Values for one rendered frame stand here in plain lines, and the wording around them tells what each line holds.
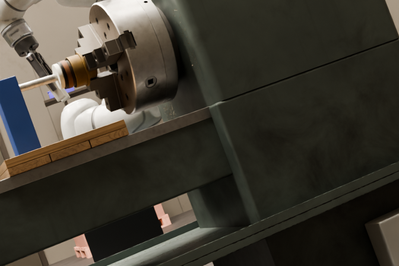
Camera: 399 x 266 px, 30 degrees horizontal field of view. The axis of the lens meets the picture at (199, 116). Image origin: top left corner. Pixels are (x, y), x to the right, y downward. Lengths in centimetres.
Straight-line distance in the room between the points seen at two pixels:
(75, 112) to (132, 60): 74
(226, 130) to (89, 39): 48
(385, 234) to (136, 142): 67
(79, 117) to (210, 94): 80
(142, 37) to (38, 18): 831
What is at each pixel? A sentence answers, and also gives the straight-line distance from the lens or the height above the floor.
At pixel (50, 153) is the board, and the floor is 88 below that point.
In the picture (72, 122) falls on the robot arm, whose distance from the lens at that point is 259.
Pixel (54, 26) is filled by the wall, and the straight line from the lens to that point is 1016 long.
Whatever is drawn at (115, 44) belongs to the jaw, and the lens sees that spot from 191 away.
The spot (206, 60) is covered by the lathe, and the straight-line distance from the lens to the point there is 188.
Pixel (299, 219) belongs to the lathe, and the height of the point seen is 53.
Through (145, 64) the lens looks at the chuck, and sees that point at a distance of 190.
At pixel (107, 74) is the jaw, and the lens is 203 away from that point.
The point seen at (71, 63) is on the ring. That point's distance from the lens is 197.
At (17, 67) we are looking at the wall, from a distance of 1008.
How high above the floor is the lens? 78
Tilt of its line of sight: 2 degrees up
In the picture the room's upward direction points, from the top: 21 degrees counter-clockwise
